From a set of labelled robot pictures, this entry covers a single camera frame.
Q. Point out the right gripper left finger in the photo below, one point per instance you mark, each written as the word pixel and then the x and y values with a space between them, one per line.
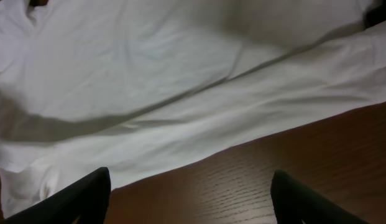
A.
pixel 85 201

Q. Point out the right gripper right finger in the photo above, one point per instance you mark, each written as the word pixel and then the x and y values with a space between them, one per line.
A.
pixel 295 203

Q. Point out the white t-shirt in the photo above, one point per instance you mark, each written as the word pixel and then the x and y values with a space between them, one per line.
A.
pixel 146 86

